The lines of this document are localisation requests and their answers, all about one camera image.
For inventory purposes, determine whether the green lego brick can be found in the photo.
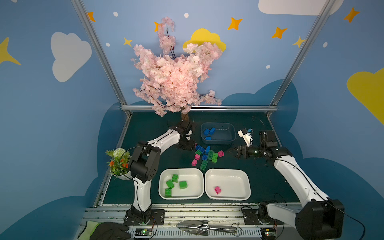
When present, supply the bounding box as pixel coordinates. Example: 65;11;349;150
179;181;188;190
172;174;179;183
166;180;175;189
165;188;172;198

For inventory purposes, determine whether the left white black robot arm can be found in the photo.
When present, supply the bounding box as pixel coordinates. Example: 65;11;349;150
128;120;197;224

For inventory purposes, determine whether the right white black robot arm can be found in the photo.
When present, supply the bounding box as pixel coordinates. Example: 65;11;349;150
235;129;345;240

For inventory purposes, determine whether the long blue lego brick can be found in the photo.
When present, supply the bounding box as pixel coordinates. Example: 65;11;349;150
196;145;206;153

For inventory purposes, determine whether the long light green lego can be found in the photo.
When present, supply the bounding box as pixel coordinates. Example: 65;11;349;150
211;153;219;163

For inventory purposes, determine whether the long dark green lego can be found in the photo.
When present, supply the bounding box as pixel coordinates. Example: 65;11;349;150
200;160;209;171

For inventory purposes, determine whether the dark green lego plate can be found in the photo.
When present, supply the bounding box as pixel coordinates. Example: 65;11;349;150
207;150;214;161

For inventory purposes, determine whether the right white tray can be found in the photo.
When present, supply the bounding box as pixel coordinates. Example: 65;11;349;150
205;169;252;201

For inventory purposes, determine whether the white tray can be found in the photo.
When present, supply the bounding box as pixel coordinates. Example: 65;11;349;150
205;169;252;201
158;168;205;200

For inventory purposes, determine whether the left white tray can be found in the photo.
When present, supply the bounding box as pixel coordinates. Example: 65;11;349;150
158;168;205;200

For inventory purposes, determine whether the pink blossom artificial tree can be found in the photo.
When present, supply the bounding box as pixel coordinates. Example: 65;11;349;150
132;17;223;117

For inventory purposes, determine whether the potted green plant white pot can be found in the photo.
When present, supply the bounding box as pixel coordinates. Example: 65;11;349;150
106;148;132;181

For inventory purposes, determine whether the black work glove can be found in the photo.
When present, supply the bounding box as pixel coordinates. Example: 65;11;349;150
89;222;131;240

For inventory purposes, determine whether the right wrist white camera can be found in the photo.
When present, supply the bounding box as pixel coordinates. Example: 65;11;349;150
238;129;253;147

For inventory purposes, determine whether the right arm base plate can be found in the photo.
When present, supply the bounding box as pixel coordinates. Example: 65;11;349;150
241;208;282;225

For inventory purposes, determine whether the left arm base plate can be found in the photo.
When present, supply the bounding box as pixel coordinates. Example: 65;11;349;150
123;208;165;226

